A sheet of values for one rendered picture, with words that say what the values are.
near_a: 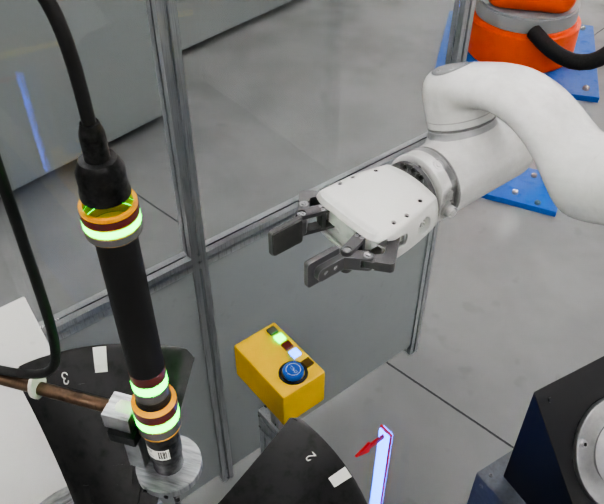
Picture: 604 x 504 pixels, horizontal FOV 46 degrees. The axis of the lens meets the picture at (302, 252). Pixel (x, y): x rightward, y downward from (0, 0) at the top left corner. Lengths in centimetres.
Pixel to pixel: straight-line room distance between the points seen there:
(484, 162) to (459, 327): 213
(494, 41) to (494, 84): 376
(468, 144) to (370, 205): 14
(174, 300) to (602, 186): 122
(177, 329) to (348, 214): 113
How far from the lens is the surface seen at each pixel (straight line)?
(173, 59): 141
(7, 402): 116
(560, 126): 74
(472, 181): 80
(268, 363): 137
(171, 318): 178
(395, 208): 74
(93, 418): 96
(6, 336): 115
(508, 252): 329
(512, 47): 449
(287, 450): 110
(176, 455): 77
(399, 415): 262
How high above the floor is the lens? 214
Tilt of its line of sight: 43 degrees down
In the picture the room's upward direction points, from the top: straight up
